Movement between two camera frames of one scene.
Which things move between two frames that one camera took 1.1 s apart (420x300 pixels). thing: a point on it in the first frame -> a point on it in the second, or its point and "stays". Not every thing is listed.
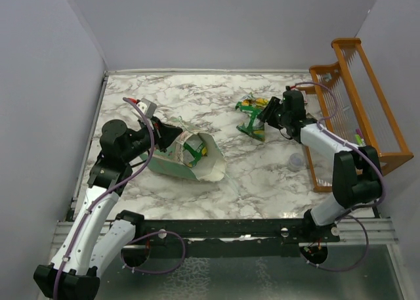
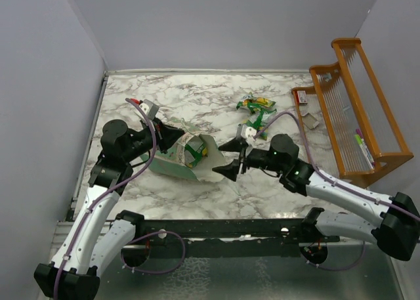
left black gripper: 163,134 stays
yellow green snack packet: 251,103 stays
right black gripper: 266,114 -> 231,169
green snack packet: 193,149 stays
